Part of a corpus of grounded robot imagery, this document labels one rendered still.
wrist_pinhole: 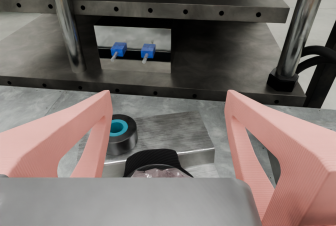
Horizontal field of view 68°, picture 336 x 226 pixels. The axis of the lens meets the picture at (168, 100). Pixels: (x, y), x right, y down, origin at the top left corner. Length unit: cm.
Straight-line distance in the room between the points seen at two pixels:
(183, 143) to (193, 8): 49
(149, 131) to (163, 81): 40
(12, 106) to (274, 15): 86
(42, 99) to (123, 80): 27
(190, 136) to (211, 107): 27
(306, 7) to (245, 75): 31
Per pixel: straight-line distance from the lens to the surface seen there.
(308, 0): 83
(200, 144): 50
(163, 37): 88
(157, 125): 53
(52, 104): 84
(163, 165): 51
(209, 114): 74
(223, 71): 98
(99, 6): 91
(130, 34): 90
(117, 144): 46
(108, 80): 93
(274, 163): 62
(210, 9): 85
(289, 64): 89
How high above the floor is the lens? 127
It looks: 37 degrees down
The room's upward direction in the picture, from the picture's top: straight up
